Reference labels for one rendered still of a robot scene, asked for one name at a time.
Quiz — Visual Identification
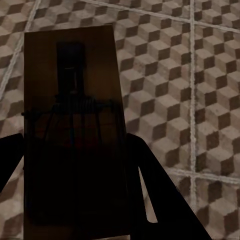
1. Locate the mousetrap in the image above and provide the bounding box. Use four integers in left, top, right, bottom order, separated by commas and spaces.
21, 25, 130, 240

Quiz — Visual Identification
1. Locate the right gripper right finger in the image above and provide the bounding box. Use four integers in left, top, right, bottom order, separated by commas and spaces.
126, 133, 213, 240

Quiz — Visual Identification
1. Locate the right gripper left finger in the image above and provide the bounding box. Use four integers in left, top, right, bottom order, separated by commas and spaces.
0, 133, 24, 193

